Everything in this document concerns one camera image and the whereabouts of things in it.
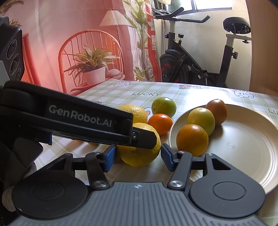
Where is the large yellow orange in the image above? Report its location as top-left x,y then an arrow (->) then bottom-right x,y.
118,104 -> 148,124

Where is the gloved left hand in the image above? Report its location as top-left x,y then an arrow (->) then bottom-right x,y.
1,138 -> 43,212

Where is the orange-brown tangerine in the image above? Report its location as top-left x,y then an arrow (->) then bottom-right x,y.
176,124 -> 209,157

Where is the black exercise bike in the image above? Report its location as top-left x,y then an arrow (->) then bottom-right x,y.
153,7 -> 252,88

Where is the window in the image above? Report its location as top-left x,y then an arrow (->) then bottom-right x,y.
152,0 -> 232,14

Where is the printed pink backdrop cloth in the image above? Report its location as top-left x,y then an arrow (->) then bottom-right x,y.
1,1 -> 161,95

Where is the yellow-green round fruit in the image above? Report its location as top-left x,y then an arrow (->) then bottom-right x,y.
187,107 -> 215,136

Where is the wooden wardrobe panel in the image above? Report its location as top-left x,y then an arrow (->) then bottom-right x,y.
246,1 -> 277,96

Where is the dark orange-green tangerine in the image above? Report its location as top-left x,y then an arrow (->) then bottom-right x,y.
205,99 -> 228,125

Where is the small orange tangerine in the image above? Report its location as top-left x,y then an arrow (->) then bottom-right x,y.
148,114 -> 173,136

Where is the green citrus fruit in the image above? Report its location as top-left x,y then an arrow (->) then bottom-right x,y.
151,97 -> 177,118

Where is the orange kumquat mandarin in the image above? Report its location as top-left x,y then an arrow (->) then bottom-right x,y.
75,140 -> 99,146

